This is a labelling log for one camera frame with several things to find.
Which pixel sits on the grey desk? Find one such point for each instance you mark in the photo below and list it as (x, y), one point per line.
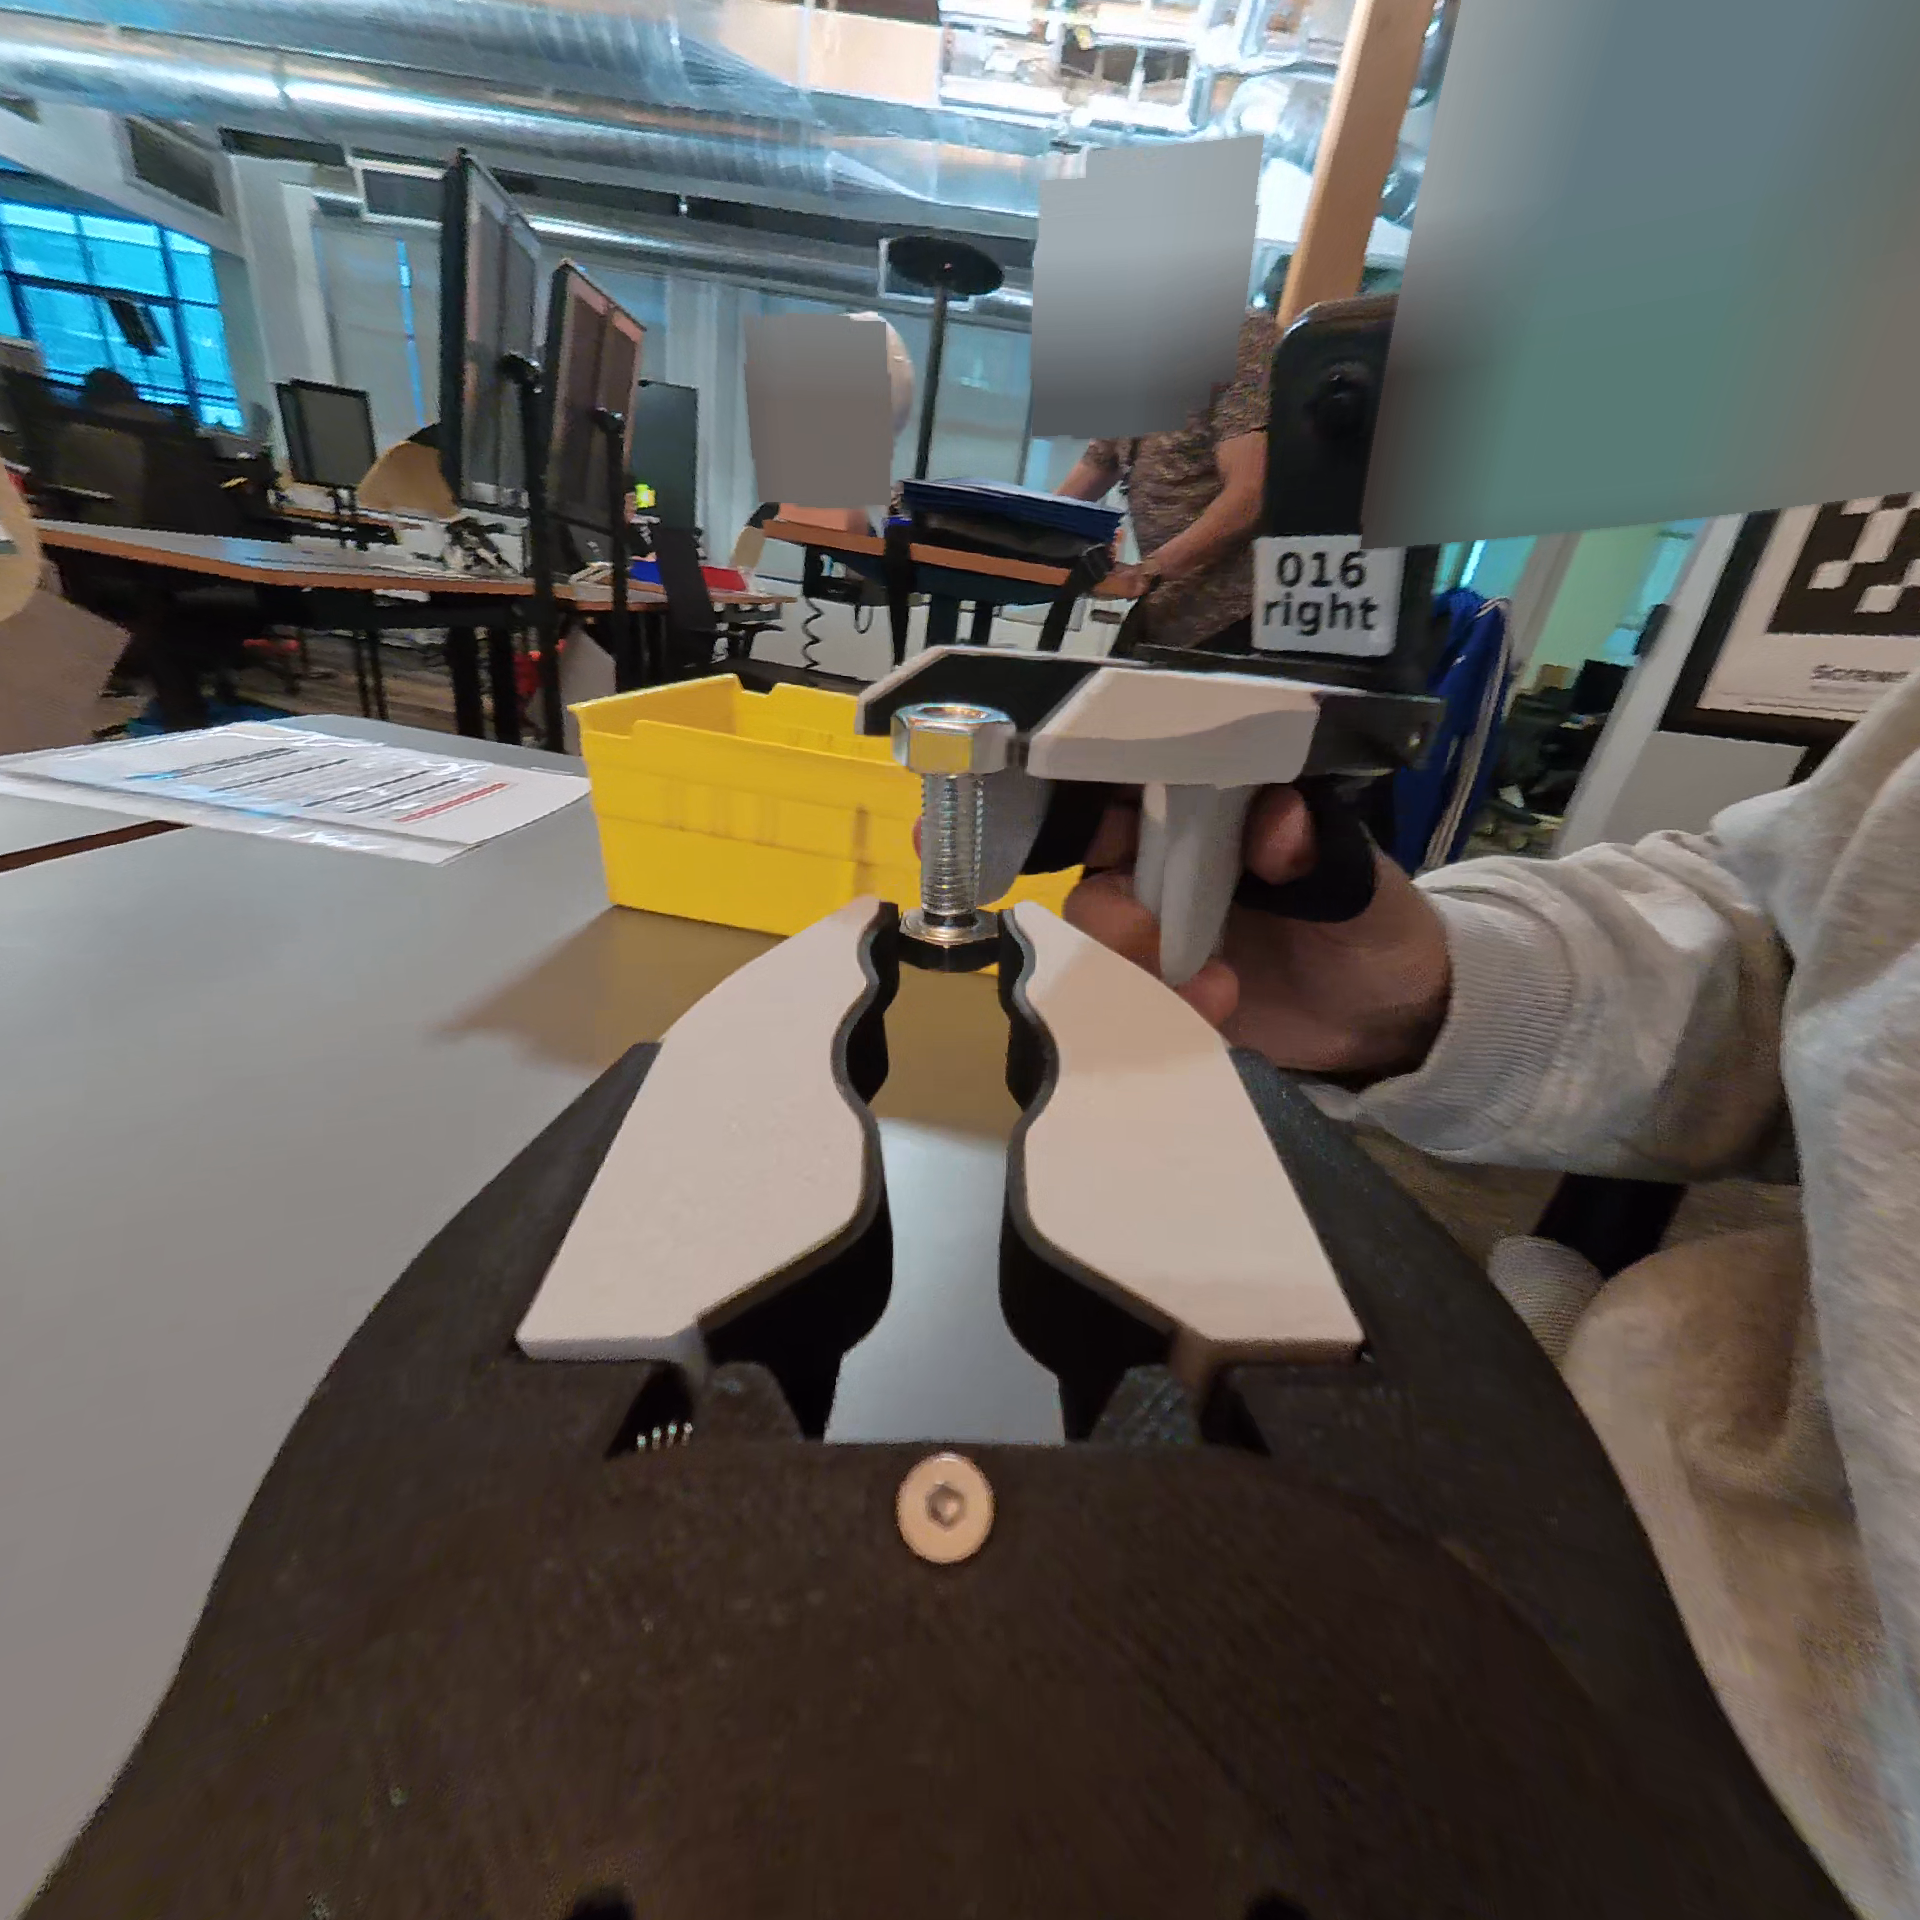
(301, 1125)

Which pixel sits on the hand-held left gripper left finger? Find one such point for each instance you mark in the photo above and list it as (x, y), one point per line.
(720, 1141)

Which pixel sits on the small black monitor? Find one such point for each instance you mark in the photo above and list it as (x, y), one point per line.
(326, 432)

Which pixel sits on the person's grey sweatshirt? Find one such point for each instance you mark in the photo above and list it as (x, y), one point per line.
(1800, 1500)

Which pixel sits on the small standing desk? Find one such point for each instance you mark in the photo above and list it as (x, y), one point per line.
(960, 563)

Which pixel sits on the steel bolt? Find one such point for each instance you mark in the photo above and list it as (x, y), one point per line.
(949, 839)

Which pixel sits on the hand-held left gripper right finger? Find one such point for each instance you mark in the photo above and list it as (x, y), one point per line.
(1171, 1155)

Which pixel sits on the blue flat stack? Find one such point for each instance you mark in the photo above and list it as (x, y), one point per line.
(1013, 512)

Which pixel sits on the person's right hand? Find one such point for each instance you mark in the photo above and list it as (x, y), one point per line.
(1336, 991)

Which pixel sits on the blue jacket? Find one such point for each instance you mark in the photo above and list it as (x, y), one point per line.
(1477, 705)

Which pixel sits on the yellow plastic bin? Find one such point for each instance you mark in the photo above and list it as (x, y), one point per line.
(704, 809)

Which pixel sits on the blue-lit window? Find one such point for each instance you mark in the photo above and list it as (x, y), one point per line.
(107, 316)

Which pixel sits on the black monitor on pole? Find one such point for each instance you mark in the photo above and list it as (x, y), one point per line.
(488, 346)
(593, 404)

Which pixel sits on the black floor lamp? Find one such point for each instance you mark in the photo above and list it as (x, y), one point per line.
(941, 271)

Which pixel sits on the black screen green icon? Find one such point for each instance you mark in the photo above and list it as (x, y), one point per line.
(665, 450)

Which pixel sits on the laminated paper sheet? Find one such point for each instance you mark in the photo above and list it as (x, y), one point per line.
(301, 780)

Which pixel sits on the framed marker poster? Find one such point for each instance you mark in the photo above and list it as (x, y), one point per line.
(1846, 569)

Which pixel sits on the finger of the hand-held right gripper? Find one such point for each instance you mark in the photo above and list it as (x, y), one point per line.
(960, 675)
(1184, 728)

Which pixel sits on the long wooden office desk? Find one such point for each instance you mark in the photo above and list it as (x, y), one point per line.
(301, 559)

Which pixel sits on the silver nut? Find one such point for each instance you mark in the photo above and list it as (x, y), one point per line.
(955, 917)

